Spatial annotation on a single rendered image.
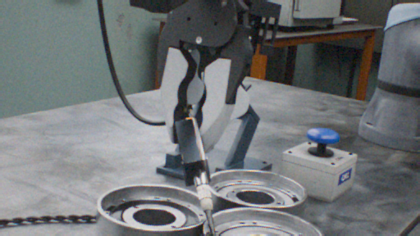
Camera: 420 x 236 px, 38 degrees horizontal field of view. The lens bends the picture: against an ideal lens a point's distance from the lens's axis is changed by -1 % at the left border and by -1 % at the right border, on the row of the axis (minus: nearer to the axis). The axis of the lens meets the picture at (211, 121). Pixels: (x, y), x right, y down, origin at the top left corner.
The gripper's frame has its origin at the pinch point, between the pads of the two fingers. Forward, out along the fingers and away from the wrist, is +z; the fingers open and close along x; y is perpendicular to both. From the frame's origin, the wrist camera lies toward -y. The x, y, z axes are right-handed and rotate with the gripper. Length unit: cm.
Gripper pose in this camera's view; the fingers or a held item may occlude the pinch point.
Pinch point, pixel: (187, 134)
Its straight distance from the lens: 57.6
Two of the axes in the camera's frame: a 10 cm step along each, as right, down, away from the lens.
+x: -8.2, -2.3, 5.3
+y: 5.5, -0.3, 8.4
